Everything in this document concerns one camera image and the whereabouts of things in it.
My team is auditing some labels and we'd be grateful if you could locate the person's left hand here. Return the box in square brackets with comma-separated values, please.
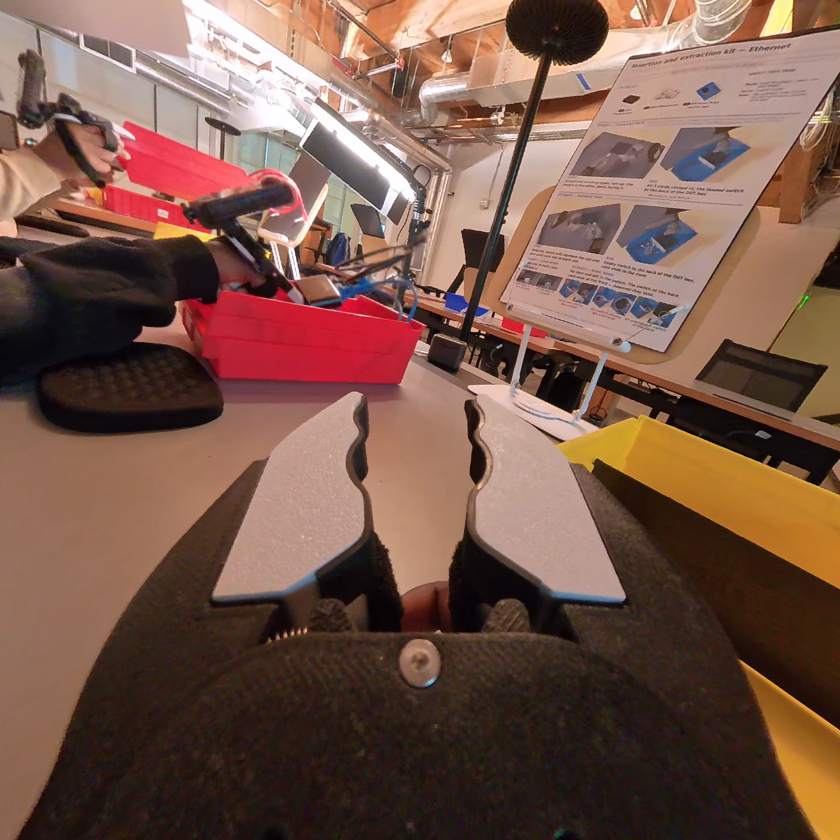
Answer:
[209, 238, 280, 299]

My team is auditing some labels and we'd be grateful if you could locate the black ethernet switch box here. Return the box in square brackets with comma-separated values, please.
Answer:
[298, 276, 343, 309]

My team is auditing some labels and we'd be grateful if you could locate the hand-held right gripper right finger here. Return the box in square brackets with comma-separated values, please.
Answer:
[463, 395, 627, 606]

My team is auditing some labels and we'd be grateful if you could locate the dark board with beige rim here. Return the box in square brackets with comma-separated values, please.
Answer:
[257, 154, 330, 249]

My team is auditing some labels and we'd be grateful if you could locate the LED light panel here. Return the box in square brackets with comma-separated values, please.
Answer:
[298, 98, 413, 225]

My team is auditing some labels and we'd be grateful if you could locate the black office chair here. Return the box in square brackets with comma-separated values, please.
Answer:
[694, 338, 829, 416]

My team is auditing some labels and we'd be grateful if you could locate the black light stand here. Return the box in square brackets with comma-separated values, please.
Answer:
[403, 164, 437, 293]

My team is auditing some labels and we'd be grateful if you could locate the black wrist rest pad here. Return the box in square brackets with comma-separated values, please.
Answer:
[16, 213, 91, 239]
[36, 343, 225, 434]

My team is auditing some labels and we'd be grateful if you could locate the blue ethernet cable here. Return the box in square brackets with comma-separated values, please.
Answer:
[338, 274, 421, 324]

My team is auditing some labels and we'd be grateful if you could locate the white instruction poster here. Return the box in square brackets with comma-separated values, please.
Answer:
[499, 26, 840, 355]

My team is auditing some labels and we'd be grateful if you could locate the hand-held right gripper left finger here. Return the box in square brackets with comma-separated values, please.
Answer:
[210, 392, 374, 606]

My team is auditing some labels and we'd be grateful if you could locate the another person's forearm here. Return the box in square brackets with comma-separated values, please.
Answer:
[0, 147, 76, 223]

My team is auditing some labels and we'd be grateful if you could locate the long wooden table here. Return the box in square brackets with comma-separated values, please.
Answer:
[403, 285, 840, 487]

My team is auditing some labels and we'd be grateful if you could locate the black bin divider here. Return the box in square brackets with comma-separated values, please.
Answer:
[591, 459, 840, 729]

